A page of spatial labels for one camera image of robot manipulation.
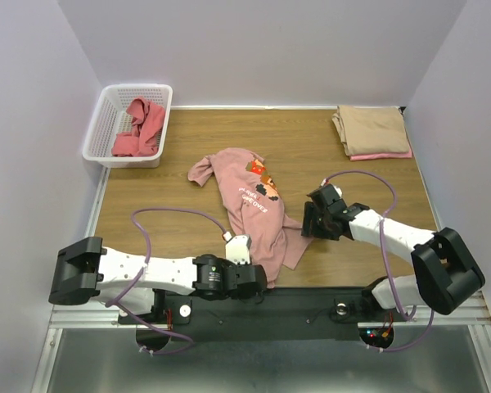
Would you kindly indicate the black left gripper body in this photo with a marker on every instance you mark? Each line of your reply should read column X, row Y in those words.
column 239, row 296

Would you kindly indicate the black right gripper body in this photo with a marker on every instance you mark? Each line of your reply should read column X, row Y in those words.
column 308, row 219

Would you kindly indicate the pink printed t shirt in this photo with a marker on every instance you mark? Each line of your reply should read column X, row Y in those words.
column 254, row 207

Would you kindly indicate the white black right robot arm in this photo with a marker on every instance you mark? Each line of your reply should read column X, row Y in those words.
column 445, row 272

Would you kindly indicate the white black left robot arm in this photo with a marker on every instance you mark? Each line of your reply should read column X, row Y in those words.
column 87, row 270

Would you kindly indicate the white round knob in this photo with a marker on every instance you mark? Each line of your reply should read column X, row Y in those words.
column 185, row 310

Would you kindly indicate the silver round knob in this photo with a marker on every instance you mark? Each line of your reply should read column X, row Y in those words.
column 342, row 310

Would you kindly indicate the folded beige t shirt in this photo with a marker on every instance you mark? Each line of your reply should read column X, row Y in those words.
column 370, row 130

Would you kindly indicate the folded pink t shirt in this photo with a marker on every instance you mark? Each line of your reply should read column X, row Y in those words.
column 383, row 155

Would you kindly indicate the circuit board with leds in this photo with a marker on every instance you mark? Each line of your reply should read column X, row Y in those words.
column 381, row 337

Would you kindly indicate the crumpled red t shirt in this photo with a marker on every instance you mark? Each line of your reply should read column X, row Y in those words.
column 140, row 141

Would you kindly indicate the white plastic basket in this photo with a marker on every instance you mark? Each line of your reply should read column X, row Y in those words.
column 110, row 118

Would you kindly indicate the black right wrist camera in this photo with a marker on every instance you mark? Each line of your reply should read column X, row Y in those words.
column 327, row 195

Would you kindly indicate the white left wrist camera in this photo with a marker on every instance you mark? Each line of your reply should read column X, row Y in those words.
column 237, row 249

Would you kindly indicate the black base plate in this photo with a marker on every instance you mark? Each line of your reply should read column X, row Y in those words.
column 280, row 314

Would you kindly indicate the aluminium frame rail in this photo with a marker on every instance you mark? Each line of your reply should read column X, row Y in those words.
column 86, row 350

